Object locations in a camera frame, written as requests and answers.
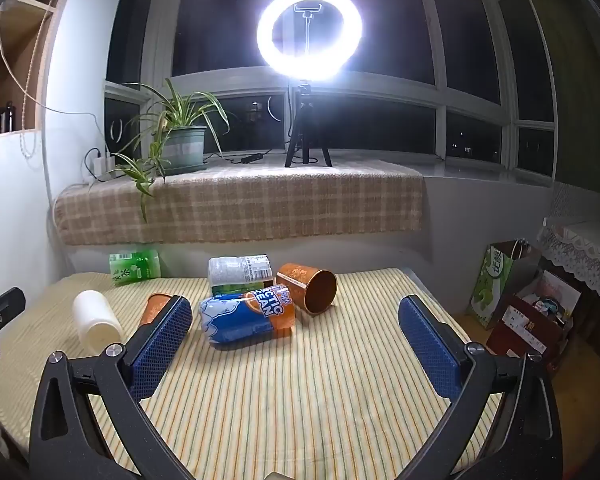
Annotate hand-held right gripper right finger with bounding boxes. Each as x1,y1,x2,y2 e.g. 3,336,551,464
395,294,564,480

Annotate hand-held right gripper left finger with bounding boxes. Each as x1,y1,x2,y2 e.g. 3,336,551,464
28,295,193,480

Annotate orange paper cup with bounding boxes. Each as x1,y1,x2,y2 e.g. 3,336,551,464
139,292,174,332

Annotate white plastic cup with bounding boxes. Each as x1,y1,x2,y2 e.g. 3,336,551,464
73,290,124,354

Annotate brown paper cup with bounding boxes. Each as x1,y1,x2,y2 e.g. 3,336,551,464
275,262,338,316

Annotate green tea bottle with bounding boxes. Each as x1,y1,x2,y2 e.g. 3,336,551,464
109,249,162,287

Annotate green paper bag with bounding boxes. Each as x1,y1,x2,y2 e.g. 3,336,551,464
467,240,544,331

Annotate dark red box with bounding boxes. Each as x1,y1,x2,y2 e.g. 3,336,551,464
486,292,569,372

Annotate clear bottle green label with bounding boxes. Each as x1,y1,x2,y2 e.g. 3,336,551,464
207,254,274,297

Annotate striped yellow tablecloth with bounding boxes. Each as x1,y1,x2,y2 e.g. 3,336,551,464
0,267,502,480

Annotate white lace cloth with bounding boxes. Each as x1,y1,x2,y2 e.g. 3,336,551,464
537,219,600,302

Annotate checked beige cloth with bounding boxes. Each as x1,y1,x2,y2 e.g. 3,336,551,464
54,157,426,246

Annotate potted spider plant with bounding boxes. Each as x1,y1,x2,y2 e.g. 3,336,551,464
111,78,238,224

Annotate black tripod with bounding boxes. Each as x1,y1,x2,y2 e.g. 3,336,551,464
284,82,334,168

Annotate wooden shelf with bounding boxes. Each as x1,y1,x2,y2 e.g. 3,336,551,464
0,0,79,139

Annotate black power cable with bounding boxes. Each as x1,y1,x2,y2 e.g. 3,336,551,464
202,148,289,165

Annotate white hanging cable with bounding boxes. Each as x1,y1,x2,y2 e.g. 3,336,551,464
0,0,102,162

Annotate white ring light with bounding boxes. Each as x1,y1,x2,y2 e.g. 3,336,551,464
256,0,365,84

